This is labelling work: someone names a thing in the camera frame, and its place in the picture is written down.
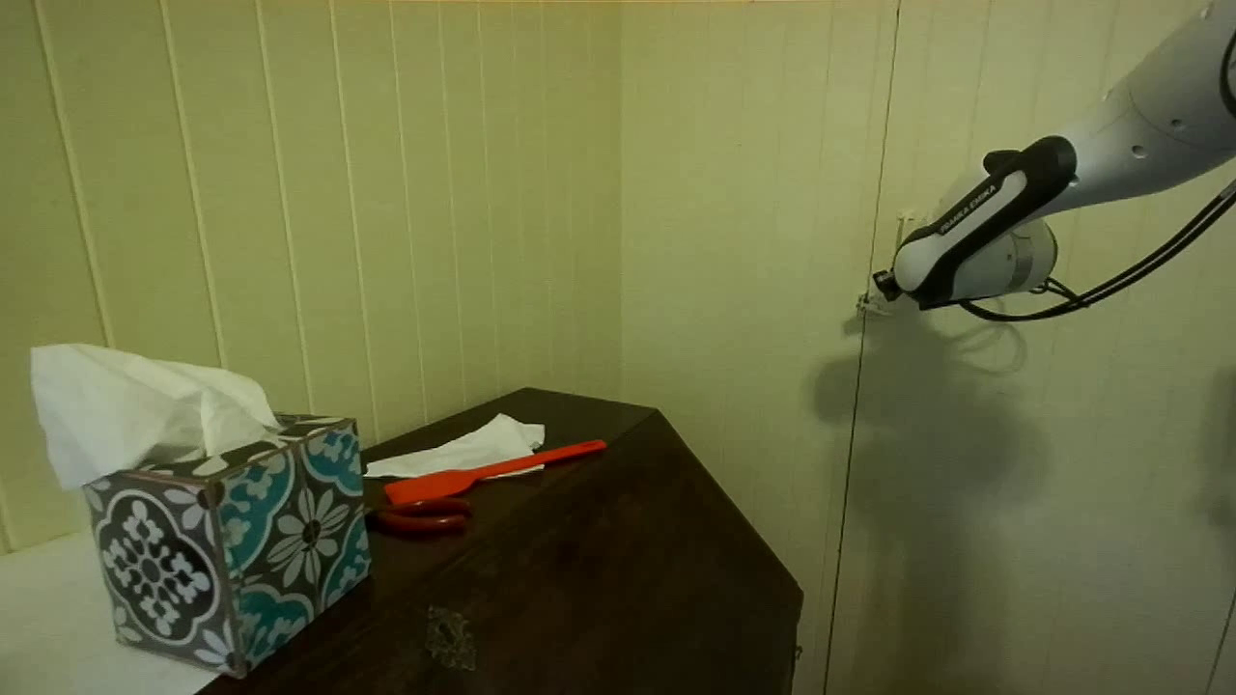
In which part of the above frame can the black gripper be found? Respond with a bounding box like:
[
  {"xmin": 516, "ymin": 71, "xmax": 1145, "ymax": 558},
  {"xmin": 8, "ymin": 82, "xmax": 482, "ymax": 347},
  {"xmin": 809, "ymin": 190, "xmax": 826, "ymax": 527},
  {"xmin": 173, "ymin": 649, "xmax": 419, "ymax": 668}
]
[{"xmin": 867, "ymin": 268, "xmax": 925, "ymax": 313}]

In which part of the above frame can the white door handle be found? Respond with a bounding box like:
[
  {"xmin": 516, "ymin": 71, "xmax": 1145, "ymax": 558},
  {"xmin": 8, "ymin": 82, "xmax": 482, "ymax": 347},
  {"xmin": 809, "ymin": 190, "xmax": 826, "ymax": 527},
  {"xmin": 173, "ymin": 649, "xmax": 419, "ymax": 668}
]
[{"xmin": 852, "ymin": 215, "xmax": 906, "ymax": 321}]

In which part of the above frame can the white door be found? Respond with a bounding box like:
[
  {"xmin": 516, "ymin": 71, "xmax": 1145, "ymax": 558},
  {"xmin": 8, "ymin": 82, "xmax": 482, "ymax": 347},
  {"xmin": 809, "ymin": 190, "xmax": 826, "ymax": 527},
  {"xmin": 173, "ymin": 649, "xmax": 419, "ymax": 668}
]
[{"xmin": 817, "ymin": 0, "xmax": 1236, "ymax": 695}]

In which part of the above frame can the dark wooden dresser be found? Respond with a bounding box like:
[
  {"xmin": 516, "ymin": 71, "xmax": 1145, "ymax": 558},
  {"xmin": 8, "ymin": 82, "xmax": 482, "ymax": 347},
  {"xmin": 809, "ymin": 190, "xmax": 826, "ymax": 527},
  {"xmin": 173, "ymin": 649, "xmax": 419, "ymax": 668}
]
[{"xmin": 189, "ymin": 388, "xmax": 805, "ymax": 695}]

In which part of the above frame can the white folded cloth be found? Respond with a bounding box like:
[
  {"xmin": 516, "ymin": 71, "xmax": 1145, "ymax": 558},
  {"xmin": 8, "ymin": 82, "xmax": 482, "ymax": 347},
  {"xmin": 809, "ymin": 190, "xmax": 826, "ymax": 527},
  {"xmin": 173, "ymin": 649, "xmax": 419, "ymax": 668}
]
[{"xmin": 361, "ymin": 411, "xmax": 547, "ymax": 483}]

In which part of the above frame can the red spatula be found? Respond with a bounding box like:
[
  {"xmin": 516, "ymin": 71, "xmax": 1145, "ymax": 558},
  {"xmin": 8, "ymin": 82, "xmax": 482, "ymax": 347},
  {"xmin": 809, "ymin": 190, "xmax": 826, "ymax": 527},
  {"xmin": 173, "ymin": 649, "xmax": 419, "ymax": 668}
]
[{"xmin": 377, "ymin": 438, "xmax": 608, "ymax": 510}]

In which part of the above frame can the teal patterned tissue box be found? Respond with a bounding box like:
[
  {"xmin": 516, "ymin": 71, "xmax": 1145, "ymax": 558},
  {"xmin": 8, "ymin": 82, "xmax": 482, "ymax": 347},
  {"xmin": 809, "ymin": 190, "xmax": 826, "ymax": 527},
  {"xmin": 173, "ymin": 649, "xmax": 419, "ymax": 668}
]
[{"xmin": 81, "ymin": 415, "xmax": 377, "ymax": 684}]

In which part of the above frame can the white tissue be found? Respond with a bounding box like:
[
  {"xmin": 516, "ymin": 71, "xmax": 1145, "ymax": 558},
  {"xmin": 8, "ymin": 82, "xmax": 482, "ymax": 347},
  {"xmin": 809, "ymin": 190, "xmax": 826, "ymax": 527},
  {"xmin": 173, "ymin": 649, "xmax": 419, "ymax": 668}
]
[{"xmin": 25, "ymin": 340, "xmax": 285, "ymax": 493}]

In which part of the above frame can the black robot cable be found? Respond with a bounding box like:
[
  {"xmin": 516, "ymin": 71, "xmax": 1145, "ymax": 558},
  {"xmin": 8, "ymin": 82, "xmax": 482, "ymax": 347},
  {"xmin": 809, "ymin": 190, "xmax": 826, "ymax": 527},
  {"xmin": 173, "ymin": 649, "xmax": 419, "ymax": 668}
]
[{"xmin": 959, "ymin": 178, "xmax": 1236, "ymax": 325}]

